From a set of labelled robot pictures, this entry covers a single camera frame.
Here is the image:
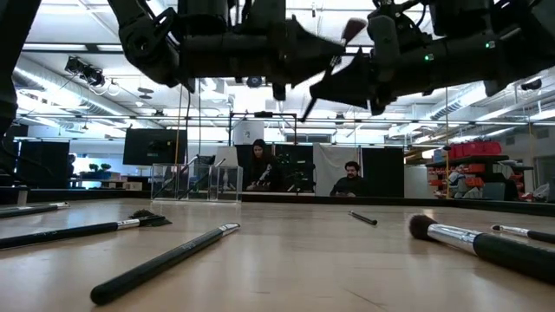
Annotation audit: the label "black ceiling spotlights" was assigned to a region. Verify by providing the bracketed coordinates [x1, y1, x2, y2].
[64, 55, 107, 88]

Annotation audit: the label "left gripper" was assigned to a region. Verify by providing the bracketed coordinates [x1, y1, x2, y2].
[242, 0, 346, 101]

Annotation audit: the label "angled makeup brush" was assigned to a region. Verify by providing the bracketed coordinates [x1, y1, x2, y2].
[0, 209, 173, 251]

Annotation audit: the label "silver ventilation duct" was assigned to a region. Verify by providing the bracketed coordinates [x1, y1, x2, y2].
[12, 55, 144, 131]

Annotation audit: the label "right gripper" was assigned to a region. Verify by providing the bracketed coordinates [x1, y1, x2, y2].
[310, 8, 408, 116]

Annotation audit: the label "black aluminium table frame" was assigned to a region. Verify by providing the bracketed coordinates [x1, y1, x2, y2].
[0, 185, 555, 218]

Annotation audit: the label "white hanging sheet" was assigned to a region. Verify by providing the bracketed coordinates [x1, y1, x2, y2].
[312, 143, 363, 196]

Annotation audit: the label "person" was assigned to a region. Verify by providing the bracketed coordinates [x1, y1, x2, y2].
[245, 138, 283, 193]
[329, 160, 368, 198]

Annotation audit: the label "shelf with red bins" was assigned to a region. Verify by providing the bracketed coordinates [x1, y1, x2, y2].
[424, 140, 534, 200]

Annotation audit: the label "fan makeup brush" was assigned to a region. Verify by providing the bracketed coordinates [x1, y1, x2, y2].
[300, 16, 369, 123]

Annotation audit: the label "black wall monitor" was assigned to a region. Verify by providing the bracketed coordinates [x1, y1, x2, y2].
[122, 128, 188, 166]

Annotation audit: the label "clear acrylic brush organizer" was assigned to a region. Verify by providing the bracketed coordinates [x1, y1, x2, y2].
[150, 162, 244, 204]

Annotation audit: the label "long silver ferrule makeup brush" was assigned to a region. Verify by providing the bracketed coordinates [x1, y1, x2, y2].
[89, 222, 242, 307]

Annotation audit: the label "large powder makeup brush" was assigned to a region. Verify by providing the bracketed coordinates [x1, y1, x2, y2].
[408, 214, 555, 285]

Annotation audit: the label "black partition panel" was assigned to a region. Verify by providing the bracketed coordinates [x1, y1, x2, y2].
[362, 146, 405, 198]
[16, 139, 70, 190]

